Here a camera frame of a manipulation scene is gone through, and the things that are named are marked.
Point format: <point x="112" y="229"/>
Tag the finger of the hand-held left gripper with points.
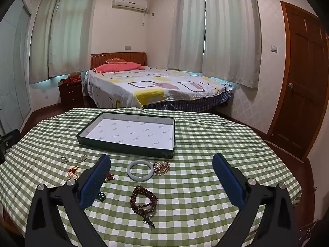
<point x="9" y="140"/>

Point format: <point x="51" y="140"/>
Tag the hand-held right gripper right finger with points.
<point x="228" y="180"/>

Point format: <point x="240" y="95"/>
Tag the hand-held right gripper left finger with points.
<point x="95" y="180"/>

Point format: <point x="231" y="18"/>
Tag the red knot pendant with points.
<point x="110" y="177"/>

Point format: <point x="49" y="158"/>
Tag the gold filigree ornament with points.
<point x="73" y="173"/>

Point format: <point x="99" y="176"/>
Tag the pale jade bangle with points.
<point x="128" y="171"/>

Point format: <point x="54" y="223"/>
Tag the small gold brooch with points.
<point x="64" y="158"/>

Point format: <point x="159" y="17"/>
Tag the dark green jewelry box tray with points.
<point x="128" y="131"/>

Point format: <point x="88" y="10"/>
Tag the gold pearl brooch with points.
<point x="161" y="167"/>

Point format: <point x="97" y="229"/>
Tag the rhinestone brooch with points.
<point x="81" y="158"/>

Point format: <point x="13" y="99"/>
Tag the green checked tablecloth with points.
<point x="192" y="185"/>

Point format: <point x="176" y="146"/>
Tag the dark wooden nightstand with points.
<point x="71" y="95"/>

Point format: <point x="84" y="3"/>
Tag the blue plaid bed sheet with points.
<point x="195" y="103"/>

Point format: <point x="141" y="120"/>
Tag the red box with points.
<point x="74" y="79"/>

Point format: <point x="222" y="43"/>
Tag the white curtain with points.
<point x="41" y="43"/>
<point x="74" y="30"/>
<point x="186" y="30"/>
<point x="231" y="36"/>

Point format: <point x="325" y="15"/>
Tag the bed with patterned sheet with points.
<point x="154" y="87"/>

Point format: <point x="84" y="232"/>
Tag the pink pillow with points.
<point x="115" y="67"/>

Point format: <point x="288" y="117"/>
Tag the brown wooden door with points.
<point x="298" y="82"/>

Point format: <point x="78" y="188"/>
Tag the small red cushion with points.
<point x="116" y="61"/>

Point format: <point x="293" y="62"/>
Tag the wooden headboard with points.
<point x="118" y="56"/>

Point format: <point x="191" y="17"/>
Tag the wall light switch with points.
<point x="274" y="49"/>

